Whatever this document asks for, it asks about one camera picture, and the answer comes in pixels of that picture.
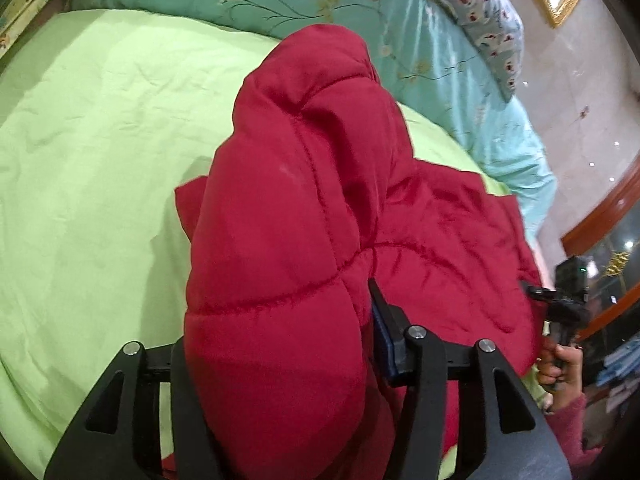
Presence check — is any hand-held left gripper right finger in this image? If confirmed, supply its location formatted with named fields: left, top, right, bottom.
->
left=367, top=279, right=572, bottom=480

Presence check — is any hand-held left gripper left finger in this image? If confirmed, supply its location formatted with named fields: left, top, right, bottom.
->
left=44, top=341, right=223, bottom=480

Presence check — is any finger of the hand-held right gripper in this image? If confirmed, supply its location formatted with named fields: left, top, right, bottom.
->
left=520, top=282, right=554, bottom=307

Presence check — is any red quilted coat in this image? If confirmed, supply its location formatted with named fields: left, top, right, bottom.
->
left=161, top=23, right=547, bottom=480

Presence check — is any person's right forearm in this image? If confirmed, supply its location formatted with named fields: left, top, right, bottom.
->
left=546, top=392, right=611, bottom=472

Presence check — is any person's right hand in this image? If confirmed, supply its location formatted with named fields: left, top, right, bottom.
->
left=536, top=334, right=585, bottom=415

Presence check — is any wooden glass cabinet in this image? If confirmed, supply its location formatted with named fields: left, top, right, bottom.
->
left=559, top=156, right=640, bottom=352

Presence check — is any stack of blue cloths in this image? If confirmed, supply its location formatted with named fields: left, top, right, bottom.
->
left=600, top=338, right=640, bottom=413

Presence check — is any light green bed sheet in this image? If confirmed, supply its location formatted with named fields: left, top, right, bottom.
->
left=0, top=9, right=511, bottom=480

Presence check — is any white floral pillow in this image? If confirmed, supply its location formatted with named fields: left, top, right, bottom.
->
left=408, top=0, right=526, bottom=105

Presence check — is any teal floral quilt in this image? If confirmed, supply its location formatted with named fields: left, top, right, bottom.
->
left=75, top=0, right=559, bottom=242

